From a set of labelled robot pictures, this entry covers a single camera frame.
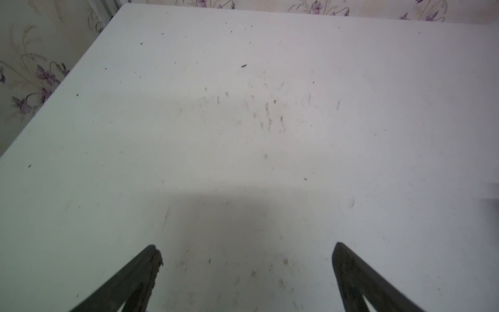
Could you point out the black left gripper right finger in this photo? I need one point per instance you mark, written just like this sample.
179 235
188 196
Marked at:
359 284

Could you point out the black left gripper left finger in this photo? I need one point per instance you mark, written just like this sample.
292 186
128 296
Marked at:
130 288

